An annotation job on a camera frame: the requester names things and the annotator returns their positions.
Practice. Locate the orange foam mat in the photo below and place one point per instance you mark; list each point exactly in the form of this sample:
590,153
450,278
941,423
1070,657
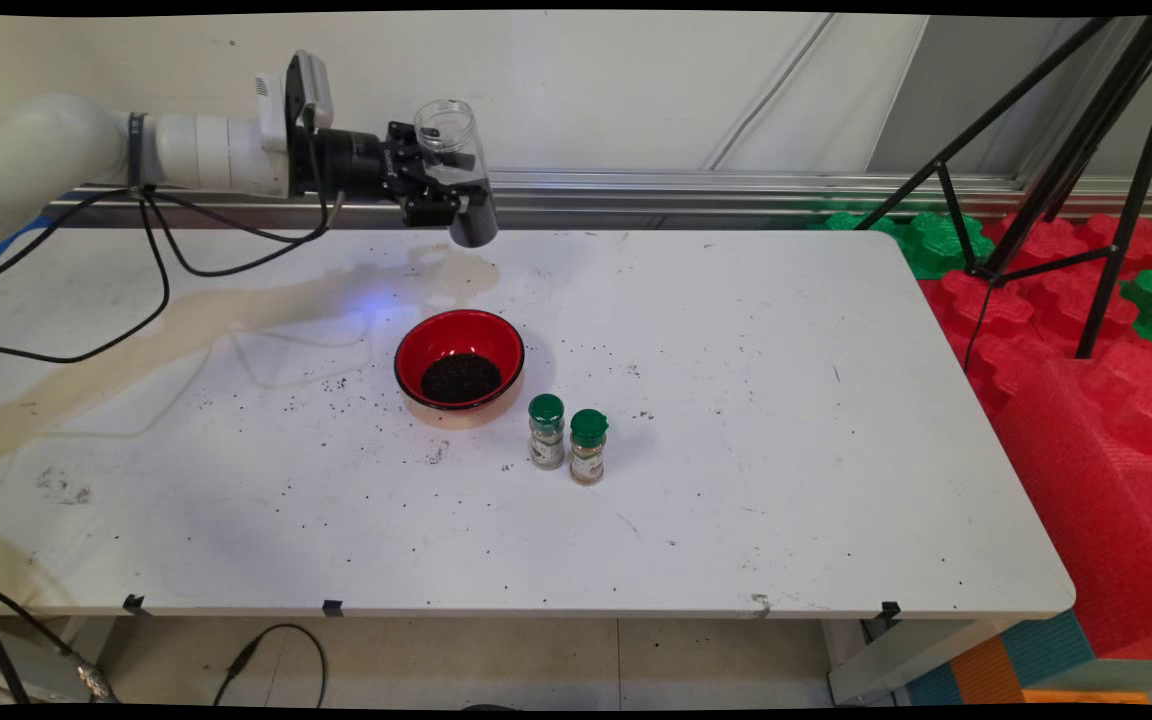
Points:
986,675

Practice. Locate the spice jar with green lid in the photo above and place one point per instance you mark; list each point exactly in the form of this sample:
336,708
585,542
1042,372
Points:
546,435
588,450

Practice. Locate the red bowl with black rim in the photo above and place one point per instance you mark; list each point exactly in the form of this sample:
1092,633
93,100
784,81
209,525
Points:
459,335

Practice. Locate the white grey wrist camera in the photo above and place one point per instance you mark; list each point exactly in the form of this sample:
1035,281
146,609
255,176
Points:
306,85

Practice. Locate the clear jar with dark grains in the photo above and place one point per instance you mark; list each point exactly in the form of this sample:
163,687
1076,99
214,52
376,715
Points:
474,225

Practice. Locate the black tripod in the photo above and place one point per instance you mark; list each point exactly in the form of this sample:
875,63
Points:
1096,150

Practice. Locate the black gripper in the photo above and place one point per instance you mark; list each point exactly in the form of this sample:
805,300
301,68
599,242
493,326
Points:
346,165

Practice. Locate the white wall conduit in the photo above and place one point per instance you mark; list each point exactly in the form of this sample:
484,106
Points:
771,90

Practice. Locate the teal foam mat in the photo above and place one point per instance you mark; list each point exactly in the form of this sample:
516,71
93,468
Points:
1051,650

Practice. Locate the black tape piece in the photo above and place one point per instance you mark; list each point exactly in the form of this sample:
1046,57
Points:
890,609
134,603
333,608

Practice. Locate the dark grains pile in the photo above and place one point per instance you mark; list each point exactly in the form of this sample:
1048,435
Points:
461,378

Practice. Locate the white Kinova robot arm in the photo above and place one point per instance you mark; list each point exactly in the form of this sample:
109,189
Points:
46,155

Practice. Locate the red and green foam mats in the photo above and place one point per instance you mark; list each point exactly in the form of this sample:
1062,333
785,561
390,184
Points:
1086,420

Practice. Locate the aluminium rail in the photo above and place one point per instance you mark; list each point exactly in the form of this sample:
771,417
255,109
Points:
686,190

